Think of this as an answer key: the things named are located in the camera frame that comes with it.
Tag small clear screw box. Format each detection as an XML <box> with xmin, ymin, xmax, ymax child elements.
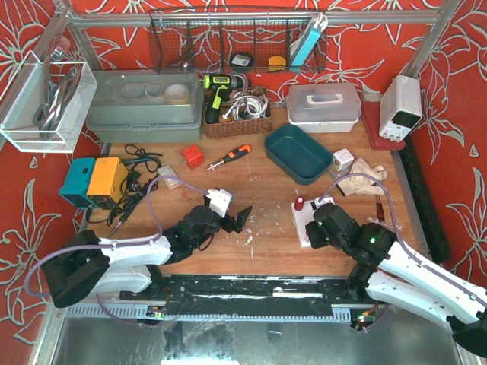
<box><xmin>157</xmin><ymin>165</ymin><xmax>181</xmax><ymax>190</ymax></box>

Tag yellow tape measure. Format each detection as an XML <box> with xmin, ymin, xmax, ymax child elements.
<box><xmin>268</xmin><ymin>56</ymin><xmax>287</xmax><ymax>72</ymax></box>

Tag grey coiled cable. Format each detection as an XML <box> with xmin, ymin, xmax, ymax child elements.
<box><xmin>33</xmin><ymin>60</ymin><xmax>83</xmax><ymax>140</ymax></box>

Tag soldering iron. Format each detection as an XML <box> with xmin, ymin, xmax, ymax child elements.
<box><xmin>108</xmin><ymin>214</ymin><xmax>127</xmax><ymax>238</ymax></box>

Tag clear acrylic box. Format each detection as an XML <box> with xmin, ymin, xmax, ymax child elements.
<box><xmin>1</xmin><ymin>52</ymin><xmax>97</xmax><ymax>154</ymax></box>

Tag beige work glove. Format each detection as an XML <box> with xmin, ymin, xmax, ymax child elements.
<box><xmin>338</xmin><ymin>158</ymin><xmax>388</xmax><ymax>196</ymax></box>

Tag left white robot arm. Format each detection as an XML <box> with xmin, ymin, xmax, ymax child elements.
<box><xmin>41</xmin><ymin>205</ymin><xmax>253</xmax><ymax>308</ymax></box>

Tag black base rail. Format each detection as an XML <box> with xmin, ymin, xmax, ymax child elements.
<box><xmin>119</xmin><ymin>275</ymin><xmax>377</xmax><ymax>322</ymax></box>

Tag yellow soldering station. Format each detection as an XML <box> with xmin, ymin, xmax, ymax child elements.
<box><xmin>87</xmin><ymin>157</ymin><xmax>129</xmax><ymax>210</ymax></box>

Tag blue white case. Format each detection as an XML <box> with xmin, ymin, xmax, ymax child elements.
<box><xmin>289</xmin><ymin>13</ymin><xmax>329</xmax><ymax>72</ymax></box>

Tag grey plastic storage box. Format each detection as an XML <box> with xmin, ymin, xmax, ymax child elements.
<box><xmin>86</xmin><ymin>70</ymin><xmax>204</xmax><ymax>144</ymax></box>

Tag orange black screwdriver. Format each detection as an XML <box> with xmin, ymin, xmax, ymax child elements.
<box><xmin>205</xmin><ymin>144</ymin><xmax>251</xmax><ymax>171</ymax></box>

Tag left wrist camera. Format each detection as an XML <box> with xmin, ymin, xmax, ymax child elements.
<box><xmin>205</xmin><ymin>189</ymin><xmax>233</xmax><ymax>218</ymax></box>

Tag teal plastic tray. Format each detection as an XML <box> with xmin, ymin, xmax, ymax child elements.
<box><xmin>264</xmin><ymin>124</ymin><xmax>332</xmax><ymax>186</ymax></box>

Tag red cube adapter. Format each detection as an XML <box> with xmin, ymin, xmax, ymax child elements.
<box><xmin>181</xmin><ymin>144</ymin><xmax>205</xmax><ymax>170</ymax></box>

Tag black tangled cables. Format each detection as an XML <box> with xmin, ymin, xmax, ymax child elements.
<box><xmin>85</xmin><ymin>143</ymin><xmax>164</xmax><ymax>229</ymax></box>

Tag teal device box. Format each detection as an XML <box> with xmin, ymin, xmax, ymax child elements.
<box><xmin>59</xmin><ymin>157</ymin><xmax>97</xmax><ymax>208</ymax></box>

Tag white plastic lidded box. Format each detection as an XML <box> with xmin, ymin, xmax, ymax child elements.
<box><xmin>286</xmin><ymin>83</ymin><xmax>361</xmax><ymax>133</ymax></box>

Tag black wire basket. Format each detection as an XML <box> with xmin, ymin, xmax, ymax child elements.
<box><xmin>148</xmin><ymin>7</ymin><xmax>314</xmax><ymax>73</ymax></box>

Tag red spring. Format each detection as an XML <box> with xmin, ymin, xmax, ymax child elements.
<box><xmin>294</xmin><ymin>196</ymin><xmax>305</xmax><ymax>211</ymax></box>

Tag green black drill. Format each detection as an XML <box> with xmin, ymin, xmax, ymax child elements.
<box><xmin>203</xmin><ymin>74</ymin><xmax>244</xmax><ymax>124</ymax></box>

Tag white cube adapter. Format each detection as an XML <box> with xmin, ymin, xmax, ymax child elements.
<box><xmin>333</xmin><ymin>148</ymin><xmax>355</xmax><ymax>172</ymax></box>

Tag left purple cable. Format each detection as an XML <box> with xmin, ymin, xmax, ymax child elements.
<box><xmin>23</xmin><ymin>175</ymin><xmax>210</xmax><ymax>328</ymax></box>

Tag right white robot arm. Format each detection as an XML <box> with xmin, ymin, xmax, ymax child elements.
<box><xmin>305</xmin><ymin>203</ymin><xmax>486</xmax><ymax>357</ymax></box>

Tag white coiled cables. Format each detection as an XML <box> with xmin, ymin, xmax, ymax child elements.
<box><xmin>222</xmin><ymin>94</ymin><xmax>269</xmax><ymax>122</ymax></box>

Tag white power supply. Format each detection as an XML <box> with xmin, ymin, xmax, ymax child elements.
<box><xmin>379</xmin><ymin>75</ymin><xmax>422</xmax><ymax>142</ymax></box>

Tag brown wicker basket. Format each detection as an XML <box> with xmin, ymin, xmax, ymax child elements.
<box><xmin>202</xmin><ymin>87</ymin><xmax>272</xmax><ymax>138</ymax></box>

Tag white peg board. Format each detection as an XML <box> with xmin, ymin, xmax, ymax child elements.
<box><xmin>291</xmin><ymin>201</ymin><xmax>314</xmax><ymax>248</ymax></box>

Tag small red screwdriver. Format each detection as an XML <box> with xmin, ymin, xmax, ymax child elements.
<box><xmin>375</xmin><ymin>195</ymin><xmax>385</xmax><ymax>221</ymax></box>

